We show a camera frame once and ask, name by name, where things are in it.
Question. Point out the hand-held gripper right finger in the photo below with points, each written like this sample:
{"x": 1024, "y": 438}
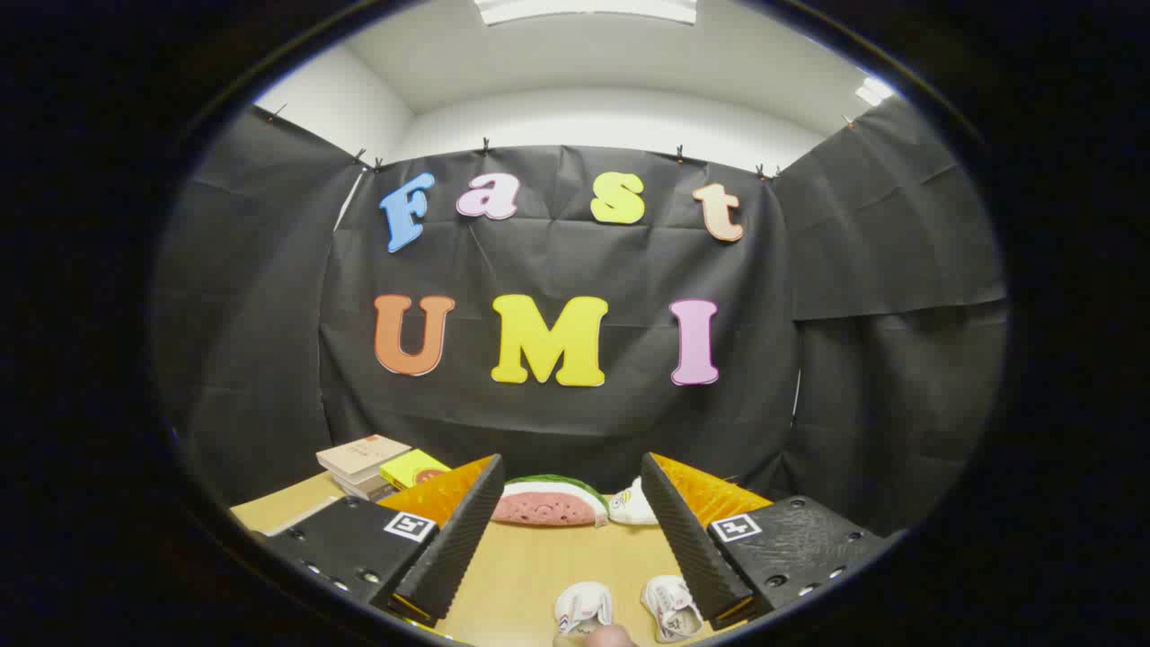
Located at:
{"x": 687, "y": 539}

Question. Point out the white plush toy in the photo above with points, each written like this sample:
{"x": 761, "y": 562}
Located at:
{"x": 629, "y": 508}

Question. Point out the beige cover book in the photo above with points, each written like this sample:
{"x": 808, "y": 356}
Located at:
{"x": 364, "y": 454}

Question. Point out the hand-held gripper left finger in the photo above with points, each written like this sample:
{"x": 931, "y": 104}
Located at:
{"x": 454, "y": 553}

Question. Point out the watermelon slice plush toy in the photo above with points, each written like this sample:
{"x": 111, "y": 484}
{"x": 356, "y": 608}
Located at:
{"x": 548, "y": 508}

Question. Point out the yellow book with red circle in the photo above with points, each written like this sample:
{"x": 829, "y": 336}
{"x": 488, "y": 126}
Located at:
{"x": 411, "y": 467}

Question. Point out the ceiling light panel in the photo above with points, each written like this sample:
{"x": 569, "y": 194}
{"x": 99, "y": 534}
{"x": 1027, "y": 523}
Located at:
{"x": 873, "y": 91}
{"x": 588, "y": 9}

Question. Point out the white canvas shoe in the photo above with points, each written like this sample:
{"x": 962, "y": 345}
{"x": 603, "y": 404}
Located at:
{"x": 672, "y": 607}
{"x": 584, "y": 607}

